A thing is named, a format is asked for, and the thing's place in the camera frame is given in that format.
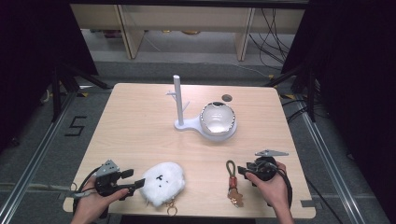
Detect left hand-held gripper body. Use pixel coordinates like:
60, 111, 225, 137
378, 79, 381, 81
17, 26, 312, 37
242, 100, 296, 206
93, 159, 135, 201

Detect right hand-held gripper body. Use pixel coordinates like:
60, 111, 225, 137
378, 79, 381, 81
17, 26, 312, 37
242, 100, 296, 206
246, 149, 290, 183

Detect white plush keychain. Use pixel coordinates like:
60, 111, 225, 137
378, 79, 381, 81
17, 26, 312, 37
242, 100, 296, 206
138, 161, 187, 217

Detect white key holder stand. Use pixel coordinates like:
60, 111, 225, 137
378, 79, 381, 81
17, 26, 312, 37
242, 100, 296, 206
165, 74, 238, 143

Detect person's right hand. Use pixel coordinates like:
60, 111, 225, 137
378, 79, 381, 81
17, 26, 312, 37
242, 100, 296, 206
245, 161, 292, 217

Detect person's left hand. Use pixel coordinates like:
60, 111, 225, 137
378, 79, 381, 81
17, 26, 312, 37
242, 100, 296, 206
74, 177, 130, 219

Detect black metal stand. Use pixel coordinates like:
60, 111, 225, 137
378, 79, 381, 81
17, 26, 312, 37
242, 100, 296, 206
50, 62, 110, 123
263, 62, 319, 123

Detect black curtain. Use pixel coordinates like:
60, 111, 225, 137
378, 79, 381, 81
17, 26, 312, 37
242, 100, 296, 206
281, 0, 396, 224
0, 0, 100, 153

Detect beige wooden desk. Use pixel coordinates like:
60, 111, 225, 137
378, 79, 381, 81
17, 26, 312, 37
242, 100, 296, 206
69, 3, 306, 62

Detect left hand-held gripper cable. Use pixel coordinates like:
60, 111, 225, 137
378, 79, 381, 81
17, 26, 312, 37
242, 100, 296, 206
72, 167, 101, 216

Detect hand-held gripper cable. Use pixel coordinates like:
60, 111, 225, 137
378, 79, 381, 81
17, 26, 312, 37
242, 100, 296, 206
266, 161, 294, 210
72, 167, 101, 216

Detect right hand-held gripper cable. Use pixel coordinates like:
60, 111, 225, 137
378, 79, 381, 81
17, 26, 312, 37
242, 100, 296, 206
266, 161, 294, 210

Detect grey cable plug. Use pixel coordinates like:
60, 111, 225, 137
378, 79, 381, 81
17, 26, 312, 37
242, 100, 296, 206
69, 182, 95, 200

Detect aluminium floor rail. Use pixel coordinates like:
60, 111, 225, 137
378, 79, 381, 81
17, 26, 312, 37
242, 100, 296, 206
298, 102, 370, 224
0, 92, 78, 224

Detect white floor cable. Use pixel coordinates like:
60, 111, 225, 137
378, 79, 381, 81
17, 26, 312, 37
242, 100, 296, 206
230, 61, 274, 79

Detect black floor cables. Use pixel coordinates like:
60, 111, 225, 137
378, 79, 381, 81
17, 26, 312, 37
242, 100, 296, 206
247, 7, 297, 71

